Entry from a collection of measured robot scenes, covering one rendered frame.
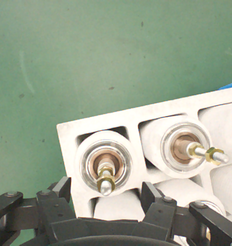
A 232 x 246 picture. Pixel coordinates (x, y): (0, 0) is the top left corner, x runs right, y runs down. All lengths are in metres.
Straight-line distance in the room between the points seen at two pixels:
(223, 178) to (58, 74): 0.47
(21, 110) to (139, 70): 0.35
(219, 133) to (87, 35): 0.43
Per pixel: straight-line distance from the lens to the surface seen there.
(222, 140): 0.33
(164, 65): 0.56
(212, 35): 0.66
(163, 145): 0.26
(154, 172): 0.35
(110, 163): 0.23
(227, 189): 0.37
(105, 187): 0.16
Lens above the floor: 0.50
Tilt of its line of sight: 87 degrees down
